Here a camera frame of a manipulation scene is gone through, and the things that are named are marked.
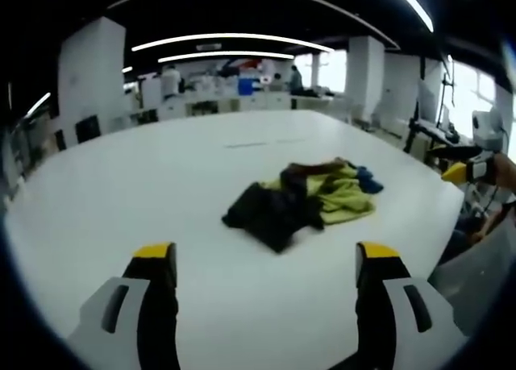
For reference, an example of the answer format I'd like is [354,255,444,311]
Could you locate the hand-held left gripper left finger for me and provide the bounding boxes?
[66,242,181,370]

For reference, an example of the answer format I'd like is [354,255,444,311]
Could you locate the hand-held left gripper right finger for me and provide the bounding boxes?
[354,240,471,370]

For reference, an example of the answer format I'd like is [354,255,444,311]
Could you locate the blue garment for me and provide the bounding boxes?
[353,165,385,195]

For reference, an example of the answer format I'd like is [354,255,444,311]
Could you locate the yellow-green garment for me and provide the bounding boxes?
[257,162,377,227]

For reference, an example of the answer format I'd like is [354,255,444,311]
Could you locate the brown garment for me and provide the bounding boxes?
[288,156,352,178]

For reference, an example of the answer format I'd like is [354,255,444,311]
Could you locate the black garment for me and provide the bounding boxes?
[221,164,326,255]

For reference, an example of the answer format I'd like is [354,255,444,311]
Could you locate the person's right hand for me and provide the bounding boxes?
[492,152,516,192]

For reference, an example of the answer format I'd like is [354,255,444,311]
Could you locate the black desk with equipment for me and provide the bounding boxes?
[402,118,472,156]

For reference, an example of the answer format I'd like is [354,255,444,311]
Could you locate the black tripod stand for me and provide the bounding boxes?
[439,54,459,126]

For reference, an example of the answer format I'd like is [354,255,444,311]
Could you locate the person's legs in jeans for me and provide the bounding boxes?
[438,218,485,266]

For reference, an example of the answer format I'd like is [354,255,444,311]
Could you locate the person's grey clothing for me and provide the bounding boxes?
[427,220,516,341]

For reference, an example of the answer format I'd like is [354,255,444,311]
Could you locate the long ceiling light strip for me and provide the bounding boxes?
[389,0,435,34]
[156,50,296,64]
[131,32,336,53]

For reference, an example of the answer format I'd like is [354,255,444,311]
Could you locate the black chair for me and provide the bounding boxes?
[75,114,101,144]

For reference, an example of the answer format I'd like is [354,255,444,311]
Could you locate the row of white cabinets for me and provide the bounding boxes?
[156,91,293,121]

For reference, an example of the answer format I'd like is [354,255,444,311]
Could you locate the black cable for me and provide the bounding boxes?
[483,183,501,216]

